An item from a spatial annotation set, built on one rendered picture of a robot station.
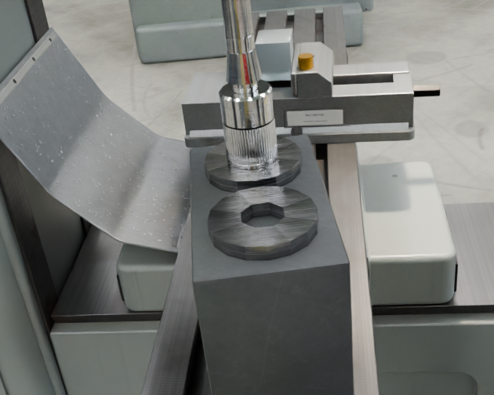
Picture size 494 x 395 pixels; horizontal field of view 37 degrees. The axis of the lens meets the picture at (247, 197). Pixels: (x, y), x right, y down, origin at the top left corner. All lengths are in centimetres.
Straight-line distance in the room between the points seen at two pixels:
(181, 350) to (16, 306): 42
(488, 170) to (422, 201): 172
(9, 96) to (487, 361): 79
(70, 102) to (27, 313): 33
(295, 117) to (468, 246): 36
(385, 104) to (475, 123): 214
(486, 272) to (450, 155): 182
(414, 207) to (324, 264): 62
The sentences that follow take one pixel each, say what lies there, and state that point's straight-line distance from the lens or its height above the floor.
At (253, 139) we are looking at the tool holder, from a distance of 65.
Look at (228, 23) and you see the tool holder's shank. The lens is 63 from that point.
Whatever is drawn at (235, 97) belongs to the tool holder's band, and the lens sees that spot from 64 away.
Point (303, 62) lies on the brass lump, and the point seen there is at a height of 104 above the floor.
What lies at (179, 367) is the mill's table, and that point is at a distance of 77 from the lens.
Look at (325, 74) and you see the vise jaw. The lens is 111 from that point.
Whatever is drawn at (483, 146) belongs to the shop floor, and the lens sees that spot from 307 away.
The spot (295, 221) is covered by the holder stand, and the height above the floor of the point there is 112.
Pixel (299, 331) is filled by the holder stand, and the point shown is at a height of 104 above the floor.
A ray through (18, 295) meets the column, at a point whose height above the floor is 79.
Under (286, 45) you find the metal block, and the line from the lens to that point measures 112.
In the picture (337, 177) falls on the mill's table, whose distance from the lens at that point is 104.
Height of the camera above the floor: 145
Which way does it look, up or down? 31 degrees down
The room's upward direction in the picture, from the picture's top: 7 degrees counter-clockwise
